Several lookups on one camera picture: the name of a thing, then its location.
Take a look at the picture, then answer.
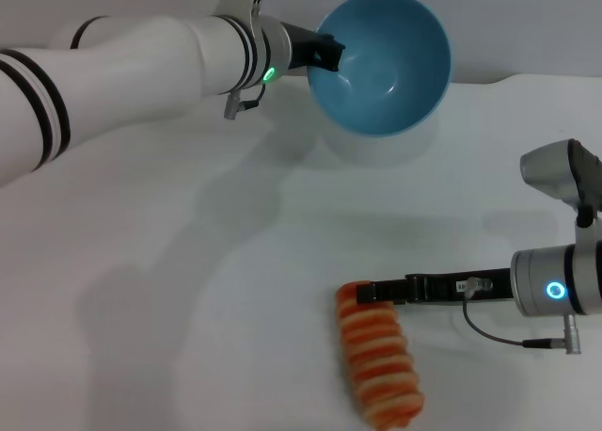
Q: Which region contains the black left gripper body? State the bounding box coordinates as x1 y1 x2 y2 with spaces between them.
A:
279 22 331 72

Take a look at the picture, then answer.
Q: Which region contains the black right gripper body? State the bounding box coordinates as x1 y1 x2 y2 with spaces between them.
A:
404 267 515 307

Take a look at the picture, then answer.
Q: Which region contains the blue bowl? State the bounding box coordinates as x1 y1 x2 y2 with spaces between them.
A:
306 0 453 139

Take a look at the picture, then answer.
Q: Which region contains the orange striped bread loaf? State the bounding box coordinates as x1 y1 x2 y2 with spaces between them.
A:
333 279 426 420

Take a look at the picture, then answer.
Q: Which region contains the left camera mount bracket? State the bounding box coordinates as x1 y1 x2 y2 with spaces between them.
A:
215 0 263 28

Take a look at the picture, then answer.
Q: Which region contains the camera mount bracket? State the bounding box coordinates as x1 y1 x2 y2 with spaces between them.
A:
574 203 602 251
215 0 263 28

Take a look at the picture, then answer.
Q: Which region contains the left arm connector cable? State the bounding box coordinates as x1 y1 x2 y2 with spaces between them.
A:
222 79 270 120

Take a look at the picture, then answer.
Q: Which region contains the arm connector cable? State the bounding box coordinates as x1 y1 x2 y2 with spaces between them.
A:
222 79 270 120
460 276 585 355

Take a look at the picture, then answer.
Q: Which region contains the right arm connector cable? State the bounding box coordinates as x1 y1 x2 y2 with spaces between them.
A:
460 276 585 355

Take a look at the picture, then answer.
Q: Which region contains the right camera mount bracket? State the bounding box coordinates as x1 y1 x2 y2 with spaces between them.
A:
574 203 602 251

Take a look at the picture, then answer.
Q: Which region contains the right wrist camera housing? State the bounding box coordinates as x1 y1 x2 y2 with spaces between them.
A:
518 138 602 212

